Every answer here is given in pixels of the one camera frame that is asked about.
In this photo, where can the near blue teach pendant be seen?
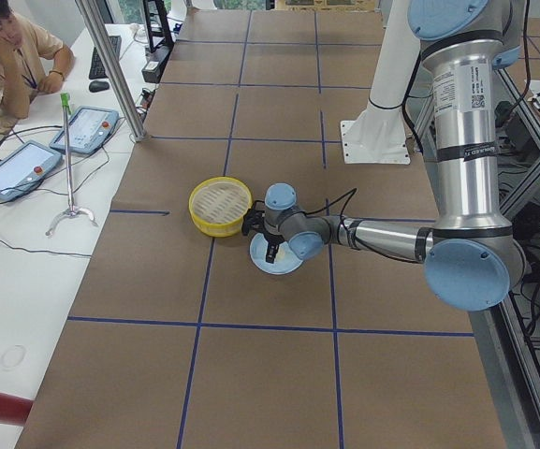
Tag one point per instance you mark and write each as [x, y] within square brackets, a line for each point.
[24, 169]

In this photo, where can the black power adapter box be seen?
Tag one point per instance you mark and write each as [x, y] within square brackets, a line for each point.
[156, 62]

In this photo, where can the far blue teach pendant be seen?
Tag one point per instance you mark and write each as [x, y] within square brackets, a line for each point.
[89, 128]

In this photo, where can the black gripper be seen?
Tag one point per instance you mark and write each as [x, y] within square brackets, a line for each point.
[272, 238]

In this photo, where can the aluminium frame post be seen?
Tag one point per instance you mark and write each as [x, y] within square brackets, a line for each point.
[98, 32]

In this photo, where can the light blue plate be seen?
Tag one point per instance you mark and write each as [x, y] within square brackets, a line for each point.
[257, 250]

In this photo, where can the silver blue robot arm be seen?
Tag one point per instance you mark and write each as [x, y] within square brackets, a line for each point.
[470, 258]

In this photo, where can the blue teach pendant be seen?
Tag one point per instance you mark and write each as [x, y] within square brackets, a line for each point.
[24, 169]
[89, 128]

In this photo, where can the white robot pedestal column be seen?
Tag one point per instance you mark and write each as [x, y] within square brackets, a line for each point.
[377, 135]

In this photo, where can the pale steamed bun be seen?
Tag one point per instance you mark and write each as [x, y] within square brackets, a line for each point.
[284, 255]

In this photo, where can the black computer mouse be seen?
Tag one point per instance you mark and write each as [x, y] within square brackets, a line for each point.
[96, 86]

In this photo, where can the silver reacher grabber stick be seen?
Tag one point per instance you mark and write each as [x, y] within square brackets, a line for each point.
[72, 210]

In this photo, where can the yellow steamer basket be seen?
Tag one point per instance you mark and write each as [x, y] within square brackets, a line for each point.
[217, 206]

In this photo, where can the black stand frame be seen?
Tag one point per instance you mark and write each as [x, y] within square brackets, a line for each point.
[156, 23]

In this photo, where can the seated man in beige shirt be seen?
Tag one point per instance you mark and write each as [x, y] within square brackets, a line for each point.
[32, 61]

